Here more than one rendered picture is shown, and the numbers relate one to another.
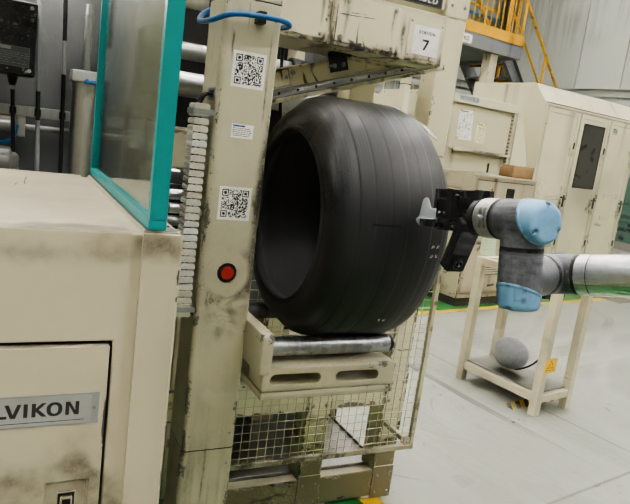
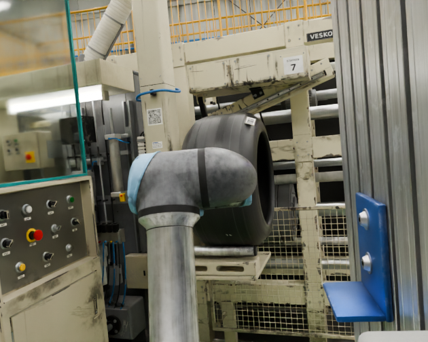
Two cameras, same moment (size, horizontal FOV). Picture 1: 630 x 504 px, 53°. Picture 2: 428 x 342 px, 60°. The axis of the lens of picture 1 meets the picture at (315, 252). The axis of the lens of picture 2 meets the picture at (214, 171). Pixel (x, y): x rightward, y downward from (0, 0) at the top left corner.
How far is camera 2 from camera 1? 1.25 m
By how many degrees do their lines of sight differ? 45
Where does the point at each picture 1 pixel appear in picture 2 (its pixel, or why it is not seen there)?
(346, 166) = not seen: hidden behind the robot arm
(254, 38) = (154, 102)
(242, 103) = (155, 132)
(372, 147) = (196, 139)
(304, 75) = (239, 105)
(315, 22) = (221, 79)
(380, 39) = (261, 74)
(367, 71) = (277, 91)
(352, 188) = not seen: hidden behind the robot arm
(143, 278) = not seen: outside the picture
